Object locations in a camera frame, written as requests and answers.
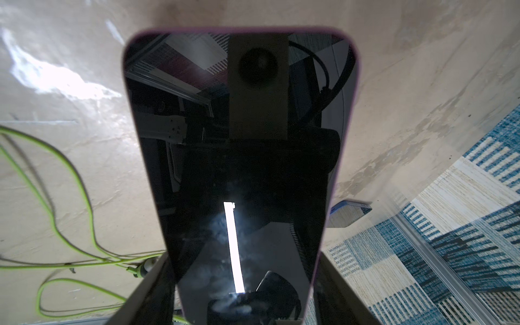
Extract purple-edged smartphone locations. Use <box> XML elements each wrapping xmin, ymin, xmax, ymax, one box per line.
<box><xmin>122</xmin><ymin>27</ymin><xmax>357</xmax><ymax>324</ymax></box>

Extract blue grey stapler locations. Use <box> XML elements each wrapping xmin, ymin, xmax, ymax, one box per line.
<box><xmin>326</xmin><ymin>200</ymin><xmax>372</xmax><ymax>228</ymax></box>

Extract green wired earphones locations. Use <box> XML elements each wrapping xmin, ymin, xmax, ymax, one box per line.
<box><xmin>1</xmin><ymin>123</ymin><xmax>165</xmax><ymax>324</ymax></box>

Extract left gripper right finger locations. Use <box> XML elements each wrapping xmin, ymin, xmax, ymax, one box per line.
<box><xmin>314</xmin><ymin>253</ymin><xmax>380</xmax><ymax>325</ymax></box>

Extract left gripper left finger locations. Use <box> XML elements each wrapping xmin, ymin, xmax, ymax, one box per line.
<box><xmin>107</xmin><ymin>253</ymin><xmax>176</xmax><ymax>325</ymax></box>

